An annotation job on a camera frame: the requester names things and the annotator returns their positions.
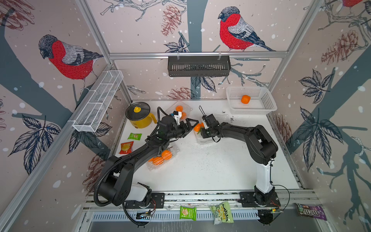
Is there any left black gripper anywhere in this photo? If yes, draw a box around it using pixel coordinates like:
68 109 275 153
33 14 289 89
166 118 199 141

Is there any clear plastic container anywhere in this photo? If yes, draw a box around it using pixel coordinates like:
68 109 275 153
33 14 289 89
165 101 192 121
193 127 215 145
146 145 180 171

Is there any white plastic basket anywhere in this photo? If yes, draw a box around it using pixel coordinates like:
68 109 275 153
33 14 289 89
226 87 277 116

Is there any reddish orange container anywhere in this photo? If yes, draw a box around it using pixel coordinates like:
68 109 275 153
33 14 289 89
241 95 251 104

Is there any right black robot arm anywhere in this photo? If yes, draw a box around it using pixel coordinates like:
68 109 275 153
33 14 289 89
199 106 278 206

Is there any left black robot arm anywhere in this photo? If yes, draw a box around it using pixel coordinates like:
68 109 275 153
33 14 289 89
93 114 199 207

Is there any yellow pot with black lid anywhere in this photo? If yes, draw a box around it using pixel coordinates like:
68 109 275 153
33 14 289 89
125 102 157 129

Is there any small green packet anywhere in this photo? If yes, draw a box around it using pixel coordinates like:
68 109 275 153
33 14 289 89
128 133 142 141

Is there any red snack packet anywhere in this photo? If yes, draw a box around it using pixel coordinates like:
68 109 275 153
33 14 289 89
119 141 134 155

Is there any green snack packet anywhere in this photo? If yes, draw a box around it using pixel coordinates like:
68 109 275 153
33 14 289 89
180 206 197 221

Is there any green white snack bag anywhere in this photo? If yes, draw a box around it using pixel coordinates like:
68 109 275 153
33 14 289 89
209 201 234 225

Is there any purple candy bag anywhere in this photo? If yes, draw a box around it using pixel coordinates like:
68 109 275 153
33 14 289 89
295 203 327 221

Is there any black hanging wire basket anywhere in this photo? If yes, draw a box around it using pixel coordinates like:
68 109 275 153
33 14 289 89
168 56 231 77

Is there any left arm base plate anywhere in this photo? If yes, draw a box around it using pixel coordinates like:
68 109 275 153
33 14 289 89
124 192 165 209

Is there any white wire mesh shelf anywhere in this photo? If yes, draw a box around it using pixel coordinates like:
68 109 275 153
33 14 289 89
72 70 123 132

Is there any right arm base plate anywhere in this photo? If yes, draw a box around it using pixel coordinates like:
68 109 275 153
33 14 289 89
238 189 281 208

